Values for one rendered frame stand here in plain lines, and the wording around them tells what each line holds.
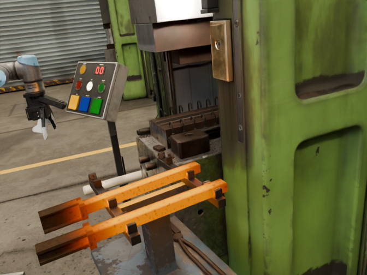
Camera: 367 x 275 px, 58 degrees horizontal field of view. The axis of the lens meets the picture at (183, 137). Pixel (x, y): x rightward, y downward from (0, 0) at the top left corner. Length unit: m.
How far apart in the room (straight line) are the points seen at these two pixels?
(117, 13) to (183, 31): 4.92
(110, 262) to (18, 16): 8.38
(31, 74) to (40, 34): 7.60
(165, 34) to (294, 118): 0.51
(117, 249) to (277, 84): 0.67
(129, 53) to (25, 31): 3.64
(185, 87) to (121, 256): 0.80
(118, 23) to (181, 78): 4.64
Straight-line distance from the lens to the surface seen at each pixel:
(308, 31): 1.04
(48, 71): 9.17
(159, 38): 1.16
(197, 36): 1.22
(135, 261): 1.02
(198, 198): 0.75
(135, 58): 6.12
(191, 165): 0.87
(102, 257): 1.06
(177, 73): 1.48
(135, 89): 6.15
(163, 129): 1.24
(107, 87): 1.64
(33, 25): 9.11
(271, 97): 0.90
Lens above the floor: 1.38
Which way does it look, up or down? 20 degrees down
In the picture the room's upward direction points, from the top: 6 degrees counter-clockwise
